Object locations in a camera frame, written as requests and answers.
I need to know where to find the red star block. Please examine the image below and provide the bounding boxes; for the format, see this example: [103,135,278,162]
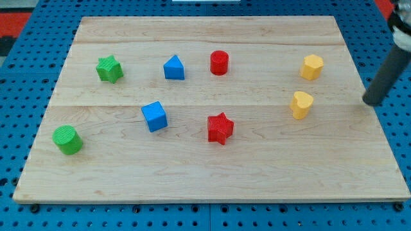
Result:
[207,112,234,145]

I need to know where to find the blue cube block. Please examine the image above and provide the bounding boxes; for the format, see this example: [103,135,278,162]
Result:
[141,101,168,132]

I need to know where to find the yellow hexagon block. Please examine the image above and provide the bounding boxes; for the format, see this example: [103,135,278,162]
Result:
[299,55,324,81]

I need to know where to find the blue triangle block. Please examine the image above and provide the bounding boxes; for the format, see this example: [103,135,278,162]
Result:
[163,55,185,80]

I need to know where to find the green cylinder block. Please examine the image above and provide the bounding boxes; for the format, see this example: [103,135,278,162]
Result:
[52,125,83,155]

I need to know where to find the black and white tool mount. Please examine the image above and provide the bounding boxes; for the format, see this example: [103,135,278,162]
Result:
[387,0,410,52]

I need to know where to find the yellow heart block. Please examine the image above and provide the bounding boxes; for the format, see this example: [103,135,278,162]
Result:
[290,91,314,120]

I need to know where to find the wooden board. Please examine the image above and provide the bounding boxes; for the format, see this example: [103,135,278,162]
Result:
[13,16,410,204]

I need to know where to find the red cylinder block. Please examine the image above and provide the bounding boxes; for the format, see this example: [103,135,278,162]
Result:
[210,50,229,76]

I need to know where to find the green star block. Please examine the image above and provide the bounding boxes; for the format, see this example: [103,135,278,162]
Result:
[96,55,124,83]

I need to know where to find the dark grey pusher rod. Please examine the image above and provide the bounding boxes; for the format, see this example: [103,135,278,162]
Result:
[362,44,410,107]

